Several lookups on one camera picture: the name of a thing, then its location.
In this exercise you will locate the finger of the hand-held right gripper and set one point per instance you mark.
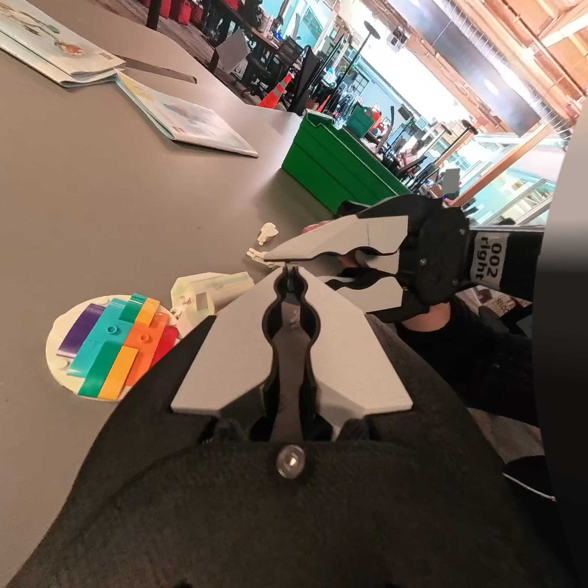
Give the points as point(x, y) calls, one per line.
point(340, 236)
point(381, 296)

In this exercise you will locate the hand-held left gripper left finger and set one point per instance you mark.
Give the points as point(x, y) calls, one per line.
point(225, 363)

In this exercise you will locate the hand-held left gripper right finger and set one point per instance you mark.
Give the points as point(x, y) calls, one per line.
point(358, 363)

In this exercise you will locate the person's right forearm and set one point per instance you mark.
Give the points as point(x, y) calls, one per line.
point(482, 367)

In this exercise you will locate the white lego assembly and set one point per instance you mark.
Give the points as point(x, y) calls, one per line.
point(202, 294)

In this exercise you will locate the small white lego piece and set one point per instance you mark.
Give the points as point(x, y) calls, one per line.
point(267, 233)
point(257, 255)

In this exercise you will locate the round white rainbow lego plate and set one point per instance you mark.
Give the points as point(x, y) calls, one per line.
point(105, 349)

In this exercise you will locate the lego instruction booklet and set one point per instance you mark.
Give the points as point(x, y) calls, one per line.
point(46, 41)
point(193, 119)

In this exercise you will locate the person's right hand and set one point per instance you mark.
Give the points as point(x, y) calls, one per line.
point(427, 319)

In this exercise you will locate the green plastic bin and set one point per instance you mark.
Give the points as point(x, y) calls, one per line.
point(330, 160)

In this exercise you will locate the orange traffic cone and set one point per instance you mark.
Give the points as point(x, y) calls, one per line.
point(324, 104)
point(277, 94)

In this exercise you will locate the person's black hoodie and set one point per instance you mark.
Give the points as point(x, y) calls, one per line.
point(519, 473)

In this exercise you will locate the white panel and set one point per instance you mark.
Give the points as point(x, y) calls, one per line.
point(232, 50)

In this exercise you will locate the grey metal ruler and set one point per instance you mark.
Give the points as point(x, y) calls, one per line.
point(156, 70)

